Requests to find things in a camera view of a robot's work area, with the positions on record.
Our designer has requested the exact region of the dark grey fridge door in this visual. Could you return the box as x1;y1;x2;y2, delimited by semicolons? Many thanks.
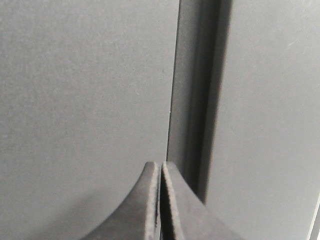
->
167;0;320;240
0;0;179;240

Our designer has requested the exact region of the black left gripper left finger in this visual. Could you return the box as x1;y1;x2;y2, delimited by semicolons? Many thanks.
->
83;162;159;240

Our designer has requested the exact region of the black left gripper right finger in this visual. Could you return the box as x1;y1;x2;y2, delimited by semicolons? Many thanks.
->
159;161;241;240

